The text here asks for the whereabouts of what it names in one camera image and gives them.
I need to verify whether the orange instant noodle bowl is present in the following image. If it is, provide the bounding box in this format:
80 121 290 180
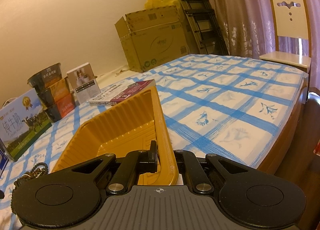
35 77 73 106

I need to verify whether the wooden table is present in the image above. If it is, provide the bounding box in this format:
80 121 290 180
257 75 320 195

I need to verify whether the white wooden chair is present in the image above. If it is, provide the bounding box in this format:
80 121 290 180
259 0 313 74

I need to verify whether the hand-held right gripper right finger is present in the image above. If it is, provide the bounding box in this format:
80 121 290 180
174 149 253 193

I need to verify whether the maroon book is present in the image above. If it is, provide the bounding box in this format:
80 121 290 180
109 79 157 103

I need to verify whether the black instant noodle bowl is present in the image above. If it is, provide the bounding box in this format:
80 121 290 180
27 63 62 88

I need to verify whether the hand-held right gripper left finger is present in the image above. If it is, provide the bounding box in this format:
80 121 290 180
62 140 159 195

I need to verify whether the yellow ribbed plastic tray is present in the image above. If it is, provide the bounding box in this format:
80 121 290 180
50 85 179 187

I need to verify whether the red instant noodle bowl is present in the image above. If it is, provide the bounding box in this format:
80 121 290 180
45 92 76 123

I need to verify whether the blue checked tablecloth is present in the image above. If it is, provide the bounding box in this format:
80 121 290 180
0 53 309 195

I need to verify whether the purple patterned curtain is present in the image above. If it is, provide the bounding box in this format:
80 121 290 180
195 0 320 90

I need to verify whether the large cardboard box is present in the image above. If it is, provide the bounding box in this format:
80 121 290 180
114 5 193 73

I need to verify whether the brown bead bracelet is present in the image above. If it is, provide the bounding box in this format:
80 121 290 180
14 174 35 191

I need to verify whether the white box with photo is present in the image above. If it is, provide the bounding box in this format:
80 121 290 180
66 62 101 105

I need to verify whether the black folding metal rack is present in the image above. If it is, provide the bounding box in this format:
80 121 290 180
166 0 229 56

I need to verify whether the blue box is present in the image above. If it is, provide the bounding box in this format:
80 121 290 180
0 150 9 178

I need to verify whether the milk carton box with cows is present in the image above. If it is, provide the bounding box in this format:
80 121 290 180
0 88 52 162

